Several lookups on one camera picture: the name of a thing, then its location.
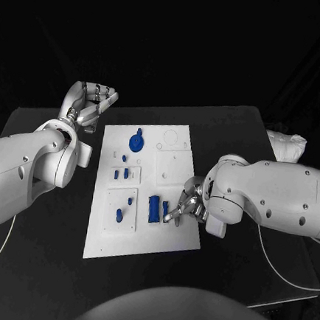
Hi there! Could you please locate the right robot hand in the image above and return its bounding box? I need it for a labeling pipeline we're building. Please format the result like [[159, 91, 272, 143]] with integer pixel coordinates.
[[162, 173, 213, 231]]

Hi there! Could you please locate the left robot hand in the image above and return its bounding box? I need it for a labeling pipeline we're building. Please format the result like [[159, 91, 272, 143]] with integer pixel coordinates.
[[57, 79, 121, 136]]

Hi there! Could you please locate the white task board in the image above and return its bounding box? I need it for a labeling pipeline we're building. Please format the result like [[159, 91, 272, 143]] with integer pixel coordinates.
[[82, 115, 214, 271]]

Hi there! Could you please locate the large blue cylinder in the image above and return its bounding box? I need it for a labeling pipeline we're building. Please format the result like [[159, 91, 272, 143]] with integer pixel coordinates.
[[146, 194, 164, 224]]

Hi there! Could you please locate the blue gear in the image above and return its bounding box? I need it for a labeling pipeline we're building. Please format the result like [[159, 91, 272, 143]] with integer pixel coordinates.
[[128, 133, 146, 154]]

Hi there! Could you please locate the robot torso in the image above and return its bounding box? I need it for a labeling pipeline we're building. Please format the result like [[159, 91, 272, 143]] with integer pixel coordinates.
[[63, 274, 317, 320]]

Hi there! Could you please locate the white plastic bag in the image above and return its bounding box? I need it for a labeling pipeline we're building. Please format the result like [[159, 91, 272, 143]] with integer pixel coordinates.
[[263, 129, 309, 166]]

